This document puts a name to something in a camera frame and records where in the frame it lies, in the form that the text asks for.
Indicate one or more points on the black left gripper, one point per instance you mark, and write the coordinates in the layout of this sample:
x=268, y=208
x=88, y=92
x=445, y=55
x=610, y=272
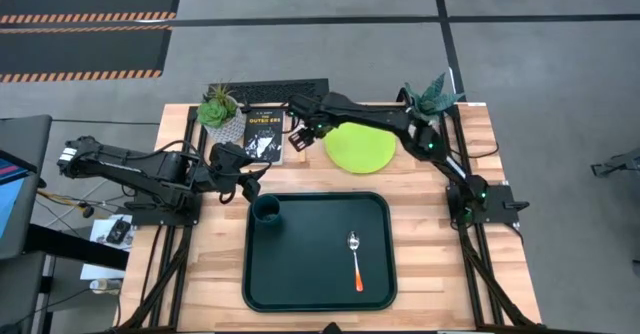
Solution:
x=225, y=176

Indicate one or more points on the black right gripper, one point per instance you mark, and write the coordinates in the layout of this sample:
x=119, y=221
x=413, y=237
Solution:
x=305, y=106

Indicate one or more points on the dark green cup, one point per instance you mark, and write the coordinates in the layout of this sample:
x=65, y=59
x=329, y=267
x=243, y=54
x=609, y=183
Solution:
x=260, y=216

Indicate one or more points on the lime green plate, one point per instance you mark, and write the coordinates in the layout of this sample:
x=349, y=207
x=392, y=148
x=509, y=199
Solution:
x=360, y=151

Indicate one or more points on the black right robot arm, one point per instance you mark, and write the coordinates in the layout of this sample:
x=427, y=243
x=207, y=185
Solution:
x=380, y=116

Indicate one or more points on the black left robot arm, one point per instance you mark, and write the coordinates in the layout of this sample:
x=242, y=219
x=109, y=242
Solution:
x=150, y=170

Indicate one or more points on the dark green plastic tray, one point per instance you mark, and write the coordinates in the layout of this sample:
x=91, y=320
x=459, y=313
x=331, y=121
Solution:
x=320, y=274

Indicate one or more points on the black paperback book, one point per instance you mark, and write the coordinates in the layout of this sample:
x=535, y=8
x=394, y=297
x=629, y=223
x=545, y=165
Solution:
x=265, y=144

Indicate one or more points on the black grid floor mat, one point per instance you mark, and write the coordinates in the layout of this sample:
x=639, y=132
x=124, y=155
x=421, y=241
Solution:
x=270, y=91

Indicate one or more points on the succulent in patterned pot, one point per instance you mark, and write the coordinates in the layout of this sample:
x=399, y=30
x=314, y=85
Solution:
x=215, y=114

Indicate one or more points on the spiky plant in white pot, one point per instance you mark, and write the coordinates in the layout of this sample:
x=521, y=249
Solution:
x=432, y=101

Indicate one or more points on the small black handheld device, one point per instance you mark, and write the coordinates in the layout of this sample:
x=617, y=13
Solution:
x=118, y=231

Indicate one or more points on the white paper sheet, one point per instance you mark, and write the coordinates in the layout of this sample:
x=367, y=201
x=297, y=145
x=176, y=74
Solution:
x=100, y=269

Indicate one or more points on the white plastic bottle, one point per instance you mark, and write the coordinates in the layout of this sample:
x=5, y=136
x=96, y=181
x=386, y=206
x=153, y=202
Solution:
x=106, y=285

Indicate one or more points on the black desk beam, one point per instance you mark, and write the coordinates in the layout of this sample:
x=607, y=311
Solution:
x=75, y=249

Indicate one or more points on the dark grey computer monitor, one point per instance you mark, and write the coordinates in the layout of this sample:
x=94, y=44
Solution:
x=15, y=184

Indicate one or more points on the black stand leg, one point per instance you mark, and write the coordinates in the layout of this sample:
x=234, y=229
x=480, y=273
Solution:
x=617, y=164

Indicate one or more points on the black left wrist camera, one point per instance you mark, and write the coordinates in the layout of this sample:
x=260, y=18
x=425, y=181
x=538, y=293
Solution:
x=230, y=154

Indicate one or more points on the black frame cross rail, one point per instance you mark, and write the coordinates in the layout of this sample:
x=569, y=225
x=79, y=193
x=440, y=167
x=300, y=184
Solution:
x=270, y=107

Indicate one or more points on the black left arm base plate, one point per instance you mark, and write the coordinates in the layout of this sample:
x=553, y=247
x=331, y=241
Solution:
x=165, y=219

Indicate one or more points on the black left frame rails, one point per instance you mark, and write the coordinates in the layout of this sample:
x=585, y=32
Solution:
x=172, y=274

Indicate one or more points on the black frame rails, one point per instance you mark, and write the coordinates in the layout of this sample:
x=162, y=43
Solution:
x=172, y=274
x=480, y=274

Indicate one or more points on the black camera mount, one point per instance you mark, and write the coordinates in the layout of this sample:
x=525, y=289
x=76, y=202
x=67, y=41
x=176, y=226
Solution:
x=332, y=329

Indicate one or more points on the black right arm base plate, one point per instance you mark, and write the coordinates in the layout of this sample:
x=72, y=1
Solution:
x=500, y=206

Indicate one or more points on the black right frame rails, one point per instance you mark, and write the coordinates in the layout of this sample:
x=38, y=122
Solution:
x=480, y=274

